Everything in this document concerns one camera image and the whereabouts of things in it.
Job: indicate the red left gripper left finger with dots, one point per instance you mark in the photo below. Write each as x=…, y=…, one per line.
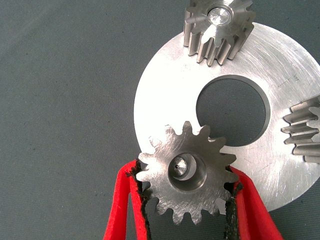
x=120, y=212

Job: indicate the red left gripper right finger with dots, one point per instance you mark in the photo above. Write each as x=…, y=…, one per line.
x=252, y=217

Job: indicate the small steel planetary gear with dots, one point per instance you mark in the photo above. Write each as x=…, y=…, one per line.
x=162, y=175
x=215, y=45
x=300, y=140

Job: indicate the round metal carrier plate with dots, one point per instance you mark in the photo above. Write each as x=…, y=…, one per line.
x=172, y=87

